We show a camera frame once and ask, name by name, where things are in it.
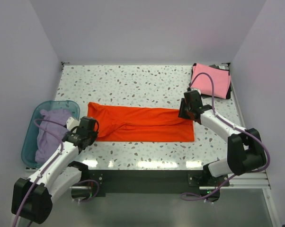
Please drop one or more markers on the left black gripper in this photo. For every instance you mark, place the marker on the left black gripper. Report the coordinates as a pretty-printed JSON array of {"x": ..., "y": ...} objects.
[{"x": 94, "y": 135}]

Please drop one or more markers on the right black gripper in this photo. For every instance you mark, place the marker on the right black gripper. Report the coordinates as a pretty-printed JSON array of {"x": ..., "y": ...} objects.
[{"x": 181, "y": 113}]

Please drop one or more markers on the orange t shirt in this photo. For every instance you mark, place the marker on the orange t shirt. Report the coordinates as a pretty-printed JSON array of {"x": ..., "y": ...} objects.
[{"x": 140, "y": 124}]

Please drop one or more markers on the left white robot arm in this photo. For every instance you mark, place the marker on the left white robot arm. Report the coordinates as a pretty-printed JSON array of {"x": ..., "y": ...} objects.
[{"x": 33, "y": 198}]

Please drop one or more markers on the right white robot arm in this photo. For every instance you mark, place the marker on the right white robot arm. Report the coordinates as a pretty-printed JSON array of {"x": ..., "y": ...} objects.
[{"x": 245, "y": 150}]

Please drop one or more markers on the lavender t shirt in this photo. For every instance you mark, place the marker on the lavender t shirt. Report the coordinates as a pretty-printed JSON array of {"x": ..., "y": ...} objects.
[{"x": 48, "y": 141}]

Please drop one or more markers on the pink folded t shirt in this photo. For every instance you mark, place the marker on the pink folded t shirt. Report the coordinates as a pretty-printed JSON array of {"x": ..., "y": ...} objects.
[{"x": 210, "y": 79}]

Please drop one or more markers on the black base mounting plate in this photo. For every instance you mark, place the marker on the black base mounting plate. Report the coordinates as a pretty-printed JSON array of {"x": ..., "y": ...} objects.
[{"x": 146, "y": 182}]

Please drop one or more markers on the black folded t shirt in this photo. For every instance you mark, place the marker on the black folded t shirt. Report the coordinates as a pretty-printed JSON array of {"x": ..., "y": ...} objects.
[{"x": 227, "y": 71}]

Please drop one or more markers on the teal plastic basket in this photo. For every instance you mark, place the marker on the teal plastic basket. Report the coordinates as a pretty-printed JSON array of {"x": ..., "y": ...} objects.
[{"x": 29, "y": 149}]

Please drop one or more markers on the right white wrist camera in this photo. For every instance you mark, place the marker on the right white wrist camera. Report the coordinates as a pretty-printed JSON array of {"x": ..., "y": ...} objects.
[{"x": 197, "y": 90}]

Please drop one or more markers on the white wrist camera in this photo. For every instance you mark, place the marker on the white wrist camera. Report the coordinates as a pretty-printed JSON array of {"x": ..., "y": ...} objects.
[
  {"x": 197, "y": 90},
  {"x": 71, "y": 123}
]

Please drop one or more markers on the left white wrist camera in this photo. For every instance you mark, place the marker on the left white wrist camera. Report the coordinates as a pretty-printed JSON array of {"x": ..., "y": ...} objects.
[{"x": 71, "y": 123}]

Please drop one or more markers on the aluminium frame rail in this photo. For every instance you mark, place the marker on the aluminium frame rail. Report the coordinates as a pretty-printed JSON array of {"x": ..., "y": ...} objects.
[{"x": 250, "y": 181}]

